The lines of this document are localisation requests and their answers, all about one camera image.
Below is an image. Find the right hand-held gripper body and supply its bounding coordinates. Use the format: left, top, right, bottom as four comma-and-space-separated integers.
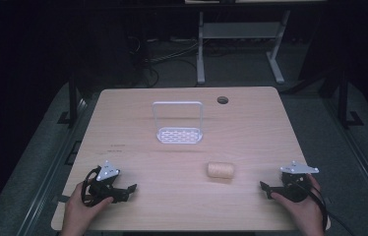
274, 160, 320, 204

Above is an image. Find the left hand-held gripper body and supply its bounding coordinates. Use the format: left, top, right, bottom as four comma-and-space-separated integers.
88, 159, 130, 205

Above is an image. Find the white perforated rack with handle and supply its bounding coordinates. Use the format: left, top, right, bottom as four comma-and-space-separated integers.
152, 100, 204, 146

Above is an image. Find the person's right hand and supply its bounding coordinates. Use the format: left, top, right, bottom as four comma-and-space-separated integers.
270, 174, 326, 236

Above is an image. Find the person's left hand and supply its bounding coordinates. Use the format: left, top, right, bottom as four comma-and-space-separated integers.
60, 181, 114, 236

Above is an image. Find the black metal stand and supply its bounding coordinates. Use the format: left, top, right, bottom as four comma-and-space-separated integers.
57, 73, 82, 129
336, 70, 365, 130

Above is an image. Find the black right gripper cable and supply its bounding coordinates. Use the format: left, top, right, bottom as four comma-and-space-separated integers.
298, 180, 357, 236

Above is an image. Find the grey metal floor rail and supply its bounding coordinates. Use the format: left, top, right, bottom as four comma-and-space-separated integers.
321, 96, 368, 227
16, 97, 90, 236

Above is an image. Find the bundle of floor cables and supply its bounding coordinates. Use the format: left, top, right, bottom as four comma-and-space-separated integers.
127, 34, 203, 89

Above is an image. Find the white metal desk frame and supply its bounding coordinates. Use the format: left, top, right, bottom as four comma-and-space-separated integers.
196, 9, 292, 86

